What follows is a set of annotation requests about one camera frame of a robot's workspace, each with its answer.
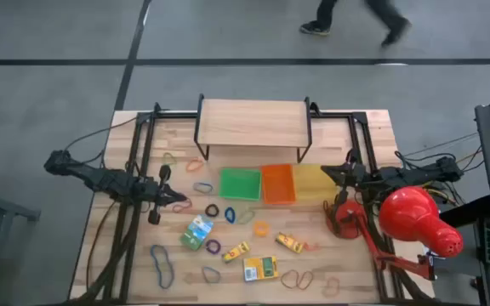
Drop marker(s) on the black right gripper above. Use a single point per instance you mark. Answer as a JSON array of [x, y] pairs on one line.
[[353, 176]]

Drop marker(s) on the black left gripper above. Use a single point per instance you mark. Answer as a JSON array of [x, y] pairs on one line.
[[155, 193]]

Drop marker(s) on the blue-grey rubber band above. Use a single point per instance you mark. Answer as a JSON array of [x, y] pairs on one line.
[[195, 187], [203, 274]]

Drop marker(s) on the green rubber band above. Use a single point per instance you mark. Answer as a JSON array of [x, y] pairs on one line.
[[163, 160]]

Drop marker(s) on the orange plastic basket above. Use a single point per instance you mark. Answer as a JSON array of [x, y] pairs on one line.
[[278, 185]]

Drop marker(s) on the green plastic basket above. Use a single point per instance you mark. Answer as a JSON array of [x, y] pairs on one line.
[[241, 185]]

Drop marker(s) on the olive rubber band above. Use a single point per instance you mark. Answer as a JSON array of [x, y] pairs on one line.
[[239, 219]]

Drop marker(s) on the small red rubber band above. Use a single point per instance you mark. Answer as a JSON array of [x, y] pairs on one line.
[[311, 247]]

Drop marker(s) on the pale orange rubber band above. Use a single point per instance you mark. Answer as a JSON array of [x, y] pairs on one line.
[[338, 287]]

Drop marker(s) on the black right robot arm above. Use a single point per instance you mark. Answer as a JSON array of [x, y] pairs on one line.
[[415, 174]]

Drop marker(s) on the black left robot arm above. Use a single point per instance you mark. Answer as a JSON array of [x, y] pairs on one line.
[[100, 180]]

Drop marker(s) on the red desk lamp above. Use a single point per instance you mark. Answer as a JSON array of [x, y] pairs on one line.
[[411, 214]]

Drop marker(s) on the wooden desk shelf riser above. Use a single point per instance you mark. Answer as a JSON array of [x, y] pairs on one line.
[[251, 123]]

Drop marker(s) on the yellow plastic basket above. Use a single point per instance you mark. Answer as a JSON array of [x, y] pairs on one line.
[[311, 185]]

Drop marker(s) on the green blue crayon box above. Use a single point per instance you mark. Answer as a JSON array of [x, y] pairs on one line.
[[197, 233]]

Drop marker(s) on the large blue rubber band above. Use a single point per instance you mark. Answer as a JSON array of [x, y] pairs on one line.
[[152, 255]]

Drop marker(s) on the small yellow crayon pack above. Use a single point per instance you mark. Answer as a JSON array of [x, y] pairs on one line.
[[289, 242], [235, 252]]

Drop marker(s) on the large yellow crayon box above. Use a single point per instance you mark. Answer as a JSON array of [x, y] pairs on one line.
[[260, 268]]

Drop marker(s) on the person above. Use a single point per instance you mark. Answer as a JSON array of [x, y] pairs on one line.
[[328, 13]]

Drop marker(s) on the black metal rig frame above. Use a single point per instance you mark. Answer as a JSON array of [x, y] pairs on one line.
[[177, 115]]

